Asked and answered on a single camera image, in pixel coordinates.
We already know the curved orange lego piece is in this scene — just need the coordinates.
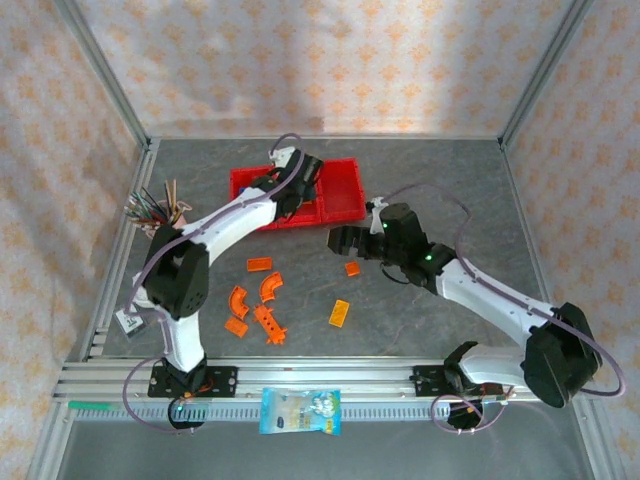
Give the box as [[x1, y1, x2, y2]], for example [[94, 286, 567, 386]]
[[228, 285, 250, 321], [258, 271, 284, 303]]

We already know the flat yellow lego plate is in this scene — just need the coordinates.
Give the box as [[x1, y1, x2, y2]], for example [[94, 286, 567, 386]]
[[328, 299, 351, 329]]

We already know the pink cup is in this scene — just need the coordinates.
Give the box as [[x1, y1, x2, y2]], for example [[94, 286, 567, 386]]
[[144, 199, 194, 236]]

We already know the long orange holed lego piece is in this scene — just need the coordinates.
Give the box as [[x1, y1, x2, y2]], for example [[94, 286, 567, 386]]
[[252, 303, 289, 347]]

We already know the dark coloured pencil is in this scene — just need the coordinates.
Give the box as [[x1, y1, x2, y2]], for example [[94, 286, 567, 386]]
[[140, 187, 165, 214]]

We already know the green coloured pencil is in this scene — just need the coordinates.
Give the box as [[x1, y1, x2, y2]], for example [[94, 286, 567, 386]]
[[130, 194, 162, 216]]

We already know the teal coloured pencil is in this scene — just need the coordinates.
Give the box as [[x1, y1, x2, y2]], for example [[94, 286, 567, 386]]
[[125, 201, 160, 219]]

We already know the blue white snack bag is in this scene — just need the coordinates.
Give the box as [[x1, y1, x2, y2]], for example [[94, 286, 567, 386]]
[[258, 387, 344, 437]]

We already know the black round base hub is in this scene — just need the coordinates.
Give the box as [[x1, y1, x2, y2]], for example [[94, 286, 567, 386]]
[[447, 399, 486, 434], [167, 397, 209, 434]]

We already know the small white printed box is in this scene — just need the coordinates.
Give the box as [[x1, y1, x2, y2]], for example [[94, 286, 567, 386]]
[[115, 308, 149, 341]]

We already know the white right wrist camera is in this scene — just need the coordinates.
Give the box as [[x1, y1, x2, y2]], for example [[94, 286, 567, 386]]
[[366, 196, 389, 234]]

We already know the aluminium back rail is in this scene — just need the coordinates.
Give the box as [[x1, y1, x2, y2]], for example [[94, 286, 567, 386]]
[[147, 133, 506, 142]]

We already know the aluminium side rail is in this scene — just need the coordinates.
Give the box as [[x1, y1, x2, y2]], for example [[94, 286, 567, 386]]
[[82, 142, 161, 364], [498, 139, 571, 361]]

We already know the wide aluminium front rail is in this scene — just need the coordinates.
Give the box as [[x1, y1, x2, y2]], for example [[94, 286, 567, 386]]
[[52, 357, 599, 401]]

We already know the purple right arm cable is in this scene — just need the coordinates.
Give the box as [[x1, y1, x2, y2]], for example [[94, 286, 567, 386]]
[[372, 183, 627, 436]]

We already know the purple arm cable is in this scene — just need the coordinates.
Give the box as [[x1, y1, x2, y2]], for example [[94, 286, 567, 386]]
[[372, 183, 627, 436], [122, 132, 306, 436]]

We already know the grey slotted cable duct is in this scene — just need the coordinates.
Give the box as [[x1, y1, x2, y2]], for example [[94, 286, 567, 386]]
[[67, 402, 506, 422]]

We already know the aluminium frame post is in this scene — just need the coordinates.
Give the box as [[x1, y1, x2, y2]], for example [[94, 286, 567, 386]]
[[572, 399, 621, 480], [499, 0, 596, 151], [27, 402, 74, 480], [53, 0, 154, 151]]

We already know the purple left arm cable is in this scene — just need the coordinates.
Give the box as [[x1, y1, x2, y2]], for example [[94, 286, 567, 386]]
[[122, 132, 306, 436]]

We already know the aluminium lower frame post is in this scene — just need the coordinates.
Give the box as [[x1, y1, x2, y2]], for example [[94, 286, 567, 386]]
[[572, 399, 621, 480], [27, 402, 74, 480]]

